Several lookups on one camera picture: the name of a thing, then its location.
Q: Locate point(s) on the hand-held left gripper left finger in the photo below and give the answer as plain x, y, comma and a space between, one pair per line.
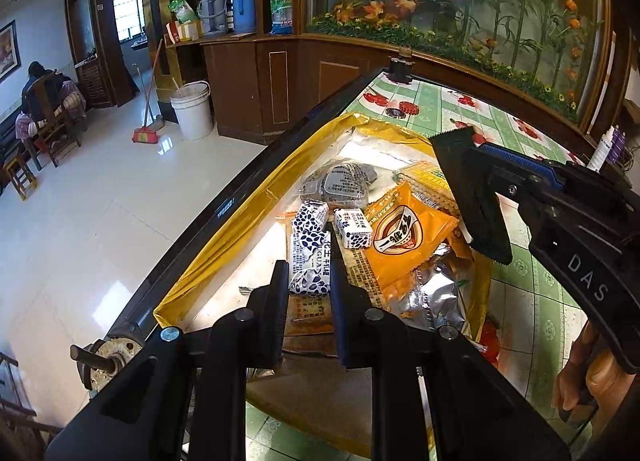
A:
272, 321

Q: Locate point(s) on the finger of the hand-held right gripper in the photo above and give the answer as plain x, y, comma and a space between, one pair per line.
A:
475, 201
520, 161

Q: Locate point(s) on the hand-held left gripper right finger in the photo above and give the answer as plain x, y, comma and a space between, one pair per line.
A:
340, 306

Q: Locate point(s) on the brown snack packet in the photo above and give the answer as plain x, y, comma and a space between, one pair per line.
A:
307, 315

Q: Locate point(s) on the blue white candy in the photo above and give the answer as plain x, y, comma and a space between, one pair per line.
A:
310, 266
352, 228
310, 216

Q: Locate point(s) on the yellow wafer packet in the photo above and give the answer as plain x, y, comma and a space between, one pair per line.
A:
425, 181

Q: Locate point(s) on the orange bowl-print snack packet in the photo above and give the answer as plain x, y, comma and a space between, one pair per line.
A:
405, 241

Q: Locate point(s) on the silver foil snack packet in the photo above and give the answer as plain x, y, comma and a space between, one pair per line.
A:
440, 286

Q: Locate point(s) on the yellow cardboard box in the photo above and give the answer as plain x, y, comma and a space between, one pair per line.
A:
225, 241

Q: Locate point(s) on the grey jelly cup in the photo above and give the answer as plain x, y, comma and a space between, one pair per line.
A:
342, 191
315, 182
365, 173

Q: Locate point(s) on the person's right hand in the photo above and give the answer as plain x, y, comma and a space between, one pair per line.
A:
575, 376

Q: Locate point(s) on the green fruit-print tablecloth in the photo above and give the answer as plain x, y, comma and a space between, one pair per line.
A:
525, 271

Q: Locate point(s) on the white spray bottle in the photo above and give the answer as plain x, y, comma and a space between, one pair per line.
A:
601, 151

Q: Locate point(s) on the purple bottle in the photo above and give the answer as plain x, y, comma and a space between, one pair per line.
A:
618, 143

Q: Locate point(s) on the floral painted glass panel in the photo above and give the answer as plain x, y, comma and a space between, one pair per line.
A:
475, 1

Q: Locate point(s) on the rusty metal table crank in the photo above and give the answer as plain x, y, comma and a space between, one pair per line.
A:
100, 365

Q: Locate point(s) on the white plastic bucket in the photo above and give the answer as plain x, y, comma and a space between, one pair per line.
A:
192, 111

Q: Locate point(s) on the red broom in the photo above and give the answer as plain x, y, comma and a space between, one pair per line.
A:
144, 135

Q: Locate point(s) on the brown wooden cabinet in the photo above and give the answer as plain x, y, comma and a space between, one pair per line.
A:
240, 81

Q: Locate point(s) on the clear water bottle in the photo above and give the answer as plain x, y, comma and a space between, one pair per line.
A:
281, 13

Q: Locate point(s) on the small wooden stool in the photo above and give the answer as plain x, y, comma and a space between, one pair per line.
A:
20, 176

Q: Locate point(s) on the wooden chair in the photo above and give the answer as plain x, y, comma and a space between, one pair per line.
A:
50, 131

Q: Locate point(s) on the blue thermos jug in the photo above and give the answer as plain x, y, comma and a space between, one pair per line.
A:
243, 8

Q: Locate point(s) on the red white carton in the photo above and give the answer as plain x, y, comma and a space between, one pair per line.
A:
182, 32

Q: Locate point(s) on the black flask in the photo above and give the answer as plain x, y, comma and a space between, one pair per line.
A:
229, 11

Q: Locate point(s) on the grey thermos jug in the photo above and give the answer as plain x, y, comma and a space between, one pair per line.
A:
212, 16

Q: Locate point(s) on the green plastic bag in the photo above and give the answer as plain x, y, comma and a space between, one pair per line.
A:
182, 8

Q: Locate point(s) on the barred window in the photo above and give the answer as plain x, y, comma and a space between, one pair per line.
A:
127, 11

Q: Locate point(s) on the framed wall picture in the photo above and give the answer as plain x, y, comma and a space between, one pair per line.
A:
7, 51

